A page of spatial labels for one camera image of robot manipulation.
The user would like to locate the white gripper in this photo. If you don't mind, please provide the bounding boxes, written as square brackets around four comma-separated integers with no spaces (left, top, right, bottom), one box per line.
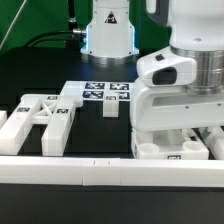
[130,46,224,132]

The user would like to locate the white chair seat part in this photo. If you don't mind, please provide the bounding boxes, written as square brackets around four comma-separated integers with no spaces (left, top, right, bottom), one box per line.
[131,129,209,160]

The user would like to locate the white right fence bar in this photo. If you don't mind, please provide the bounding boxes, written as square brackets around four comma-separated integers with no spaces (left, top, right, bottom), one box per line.
[202,127,224,160]

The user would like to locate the white fence bar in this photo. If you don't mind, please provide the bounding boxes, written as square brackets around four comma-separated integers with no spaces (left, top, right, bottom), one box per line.
[202,127,224,160]
[0,111,7,129]
[0,156,224,187]

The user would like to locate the white marker base sheet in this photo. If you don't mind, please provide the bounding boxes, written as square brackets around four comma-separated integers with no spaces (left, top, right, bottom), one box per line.
[60,80,138,104]

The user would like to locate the black vertical pole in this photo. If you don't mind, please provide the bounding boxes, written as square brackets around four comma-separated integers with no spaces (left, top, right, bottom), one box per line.
[67,0,76,23]

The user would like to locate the white front fence bar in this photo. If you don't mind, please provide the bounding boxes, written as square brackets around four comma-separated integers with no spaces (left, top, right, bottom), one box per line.
[0,156,224,187]

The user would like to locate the white left fence bar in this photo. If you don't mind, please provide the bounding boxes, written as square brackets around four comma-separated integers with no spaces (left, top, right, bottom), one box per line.
[0,111,7,129]

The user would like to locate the white chair back frame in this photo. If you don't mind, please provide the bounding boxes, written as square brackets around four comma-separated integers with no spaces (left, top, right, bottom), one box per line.
[0,94,83,156]

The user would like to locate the black cables at base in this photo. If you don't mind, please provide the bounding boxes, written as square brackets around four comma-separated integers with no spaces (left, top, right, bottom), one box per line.
[22,28,88,48]

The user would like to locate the thin white cord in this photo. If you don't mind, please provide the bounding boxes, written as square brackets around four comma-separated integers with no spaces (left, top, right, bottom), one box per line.
[0,0,29,52]

